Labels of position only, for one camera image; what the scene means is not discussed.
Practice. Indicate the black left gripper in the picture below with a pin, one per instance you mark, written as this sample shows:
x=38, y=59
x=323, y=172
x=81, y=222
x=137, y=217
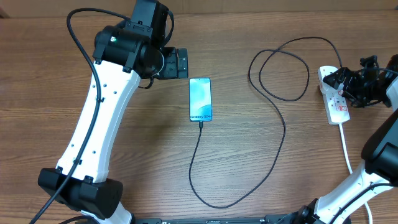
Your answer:
x=172, y=71

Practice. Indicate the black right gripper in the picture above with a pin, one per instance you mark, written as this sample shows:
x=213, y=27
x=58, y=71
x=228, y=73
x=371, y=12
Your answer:
x=349, y=85

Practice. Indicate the Samsung Galaxy smartphone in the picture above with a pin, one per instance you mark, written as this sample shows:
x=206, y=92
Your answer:
x=200, y=100

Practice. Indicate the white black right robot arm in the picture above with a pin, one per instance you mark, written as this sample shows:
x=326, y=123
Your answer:
x=377, y=172

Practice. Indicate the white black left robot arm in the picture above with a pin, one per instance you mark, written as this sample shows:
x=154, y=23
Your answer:
x=132, y=50

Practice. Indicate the white charger plug adapter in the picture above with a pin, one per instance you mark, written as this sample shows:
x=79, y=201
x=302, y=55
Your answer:
x=327, y=89

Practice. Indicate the white power strip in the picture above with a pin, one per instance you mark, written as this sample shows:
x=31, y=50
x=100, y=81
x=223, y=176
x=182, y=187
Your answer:
x=335, y=105

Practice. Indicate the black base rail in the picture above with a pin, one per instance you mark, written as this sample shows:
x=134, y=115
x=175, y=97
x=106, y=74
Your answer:
x=268, y=219

